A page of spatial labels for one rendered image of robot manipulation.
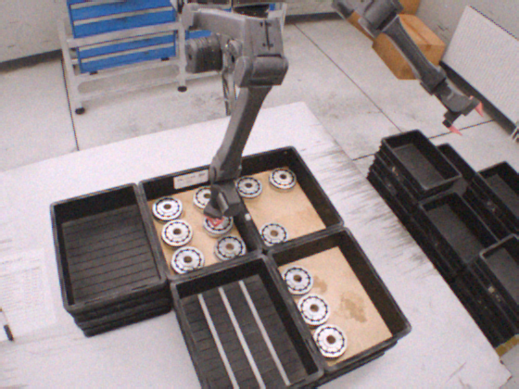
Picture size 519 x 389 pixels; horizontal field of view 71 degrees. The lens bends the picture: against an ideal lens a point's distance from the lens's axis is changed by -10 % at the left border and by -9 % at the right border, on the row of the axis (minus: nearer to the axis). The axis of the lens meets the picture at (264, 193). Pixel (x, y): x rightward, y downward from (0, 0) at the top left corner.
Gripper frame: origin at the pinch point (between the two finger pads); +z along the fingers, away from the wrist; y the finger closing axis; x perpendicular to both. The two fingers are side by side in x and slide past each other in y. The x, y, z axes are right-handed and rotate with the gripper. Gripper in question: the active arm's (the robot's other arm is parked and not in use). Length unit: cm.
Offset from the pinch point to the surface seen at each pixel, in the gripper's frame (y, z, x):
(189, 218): -1.5, 4.4, 10.1
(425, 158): 116, 39, -79
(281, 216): 13.6, 4.1, -18.5
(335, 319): -17, 3, -47
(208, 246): -9.0, 4.0, -1.1
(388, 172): 95, 41, -59
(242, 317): -27.0, 3.2, -20.8
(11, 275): -45, 17, 60
